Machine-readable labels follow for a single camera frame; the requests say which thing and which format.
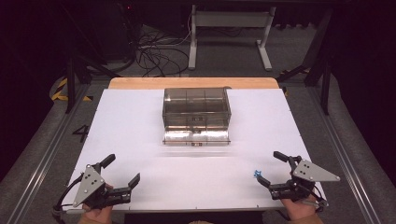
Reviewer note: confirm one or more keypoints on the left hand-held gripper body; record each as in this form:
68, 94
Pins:
88, 183

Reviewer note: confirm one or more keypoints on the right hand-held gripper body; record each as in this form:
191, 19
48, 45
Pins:
314, 174

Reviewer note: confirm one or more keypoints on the small blue star-shaped piece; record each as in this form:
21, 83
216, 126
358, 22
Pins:
257, 173

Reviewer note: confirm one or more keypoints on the person's left hand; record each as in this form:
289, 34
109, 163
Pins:
99, 214

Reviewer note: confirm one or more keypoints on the person's right hand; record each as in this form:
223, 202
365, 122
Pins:
297, 209

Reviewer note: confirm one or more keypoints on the white table mat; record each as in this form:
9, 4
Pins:
140, 174

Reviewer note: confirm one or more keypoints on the yellow black hazard tape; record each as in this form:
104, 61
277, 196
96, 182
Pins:
60, 90

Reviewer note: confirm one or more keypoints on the black metal stand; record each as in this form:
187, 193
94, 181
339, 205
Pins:
72, 81
323, 77

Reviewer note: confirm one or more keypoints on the clear plastic drawer box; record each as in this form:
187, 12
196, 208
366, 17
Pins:
196, 112

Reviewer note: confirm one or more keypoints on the wooden table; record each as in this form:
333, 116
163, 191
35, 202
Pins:
186, 82

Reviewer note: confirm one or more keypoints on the black equipment cabinet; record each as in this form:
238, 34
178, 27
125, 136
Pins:
113, 31

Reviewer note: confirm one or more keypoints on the aluminium floor rail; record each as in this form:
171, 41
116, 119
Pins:
46, 161
342, 155

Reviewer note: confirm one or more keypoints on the white metal desk frame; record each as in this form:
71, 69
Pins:
231, 19

